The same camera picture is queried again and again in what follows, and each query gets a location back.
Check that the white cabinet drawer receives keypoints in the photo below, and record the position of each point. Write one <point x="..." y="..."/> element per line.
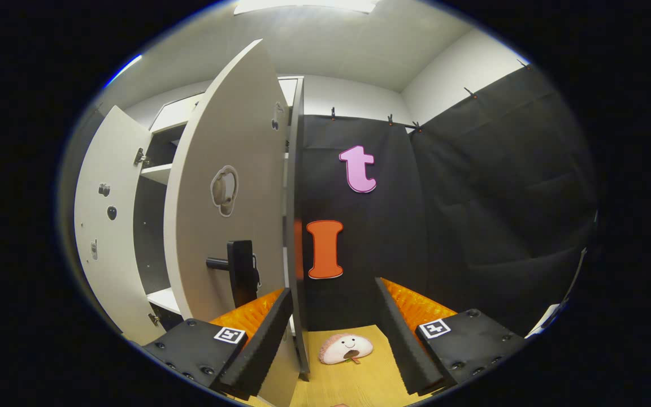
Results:
<point x="176" y="116"/>

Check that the small ceiling light panel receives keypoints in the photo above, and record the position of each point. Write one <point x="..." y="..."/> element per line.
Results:
<point x="125" y="69"/>

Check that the black backdrop cloth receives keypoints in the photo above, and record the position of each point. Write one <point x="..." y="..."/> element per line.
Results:
<point x="472" y="198"/>

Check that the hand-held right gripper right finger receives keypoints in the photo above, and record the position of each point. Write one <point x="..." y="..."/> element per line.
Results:
<point x="404" y="339"/>

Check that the white side table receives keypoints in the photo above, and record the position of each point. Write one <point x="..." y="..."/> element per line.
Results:
<point x="543" y="322"/>

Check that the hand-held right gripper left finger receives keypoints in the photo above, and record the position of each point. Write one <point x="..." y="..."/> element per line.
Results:
<point x="263" y="345"/>

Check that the large ceiling light panel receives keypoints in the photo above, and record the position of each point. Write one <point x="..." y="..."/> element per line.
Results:
<point x="303" y="5"/>

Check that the pink white plush toy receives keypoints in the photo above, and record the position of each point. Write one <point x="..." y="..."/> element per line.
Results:
<point x="339" y="349"/>

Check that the white cabinet shelf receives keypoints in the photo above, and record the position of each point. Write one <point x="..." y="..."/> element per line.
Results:
<point x="164" y="299"/>
<point x="159" y="173"/>

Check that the white cabinet door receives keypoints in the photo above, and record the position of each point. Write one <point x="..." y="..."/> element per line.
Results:
<point x="111" y="254"/>
<point x="229" y="113"/>

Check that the white cabinet body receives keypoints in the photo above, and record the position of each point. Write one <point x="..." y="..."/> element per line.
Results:
<point x="297" y="198"/>

